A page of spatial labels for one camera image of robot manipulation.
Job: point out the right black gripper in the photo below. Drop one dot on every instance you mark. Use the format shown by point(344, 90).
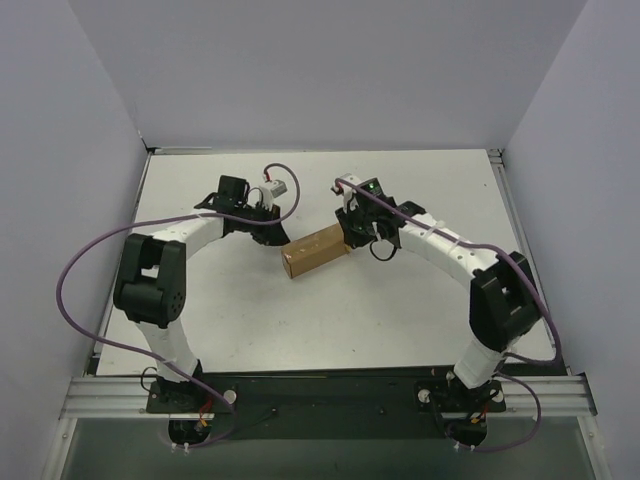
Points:
point(353, 231)

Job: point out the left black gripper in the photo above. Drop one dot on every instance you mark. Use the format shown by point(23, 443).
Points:
point(265, 228)

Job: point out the brown cardboard express box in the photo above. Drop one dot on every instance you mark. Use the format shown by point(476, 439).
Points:
point(314, 250)

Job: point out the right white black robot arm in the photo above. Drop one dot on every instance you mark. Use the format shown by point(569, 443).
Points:
point(502, 297)

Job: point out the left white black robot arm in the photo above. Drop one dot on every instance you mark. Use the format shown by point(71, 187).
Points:
point(151, 280)

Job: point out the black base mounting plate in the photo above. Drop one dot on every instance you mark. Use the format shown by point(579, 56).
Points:
point(326, 423)

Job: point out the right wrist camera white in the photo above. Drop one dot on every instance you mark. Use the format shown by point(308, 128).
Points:
point(344, 185)

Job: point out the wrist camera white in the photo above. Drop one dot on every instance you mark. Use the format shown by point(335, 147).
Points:
point(273, 189)
point(344, 185)

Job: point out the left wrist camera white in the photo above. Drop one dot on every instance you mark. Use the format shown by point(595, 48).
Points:
point(273, 189)

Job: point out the aluminium front rail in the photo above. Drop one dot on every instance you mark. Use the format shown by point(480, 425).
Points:
point(555, 396)

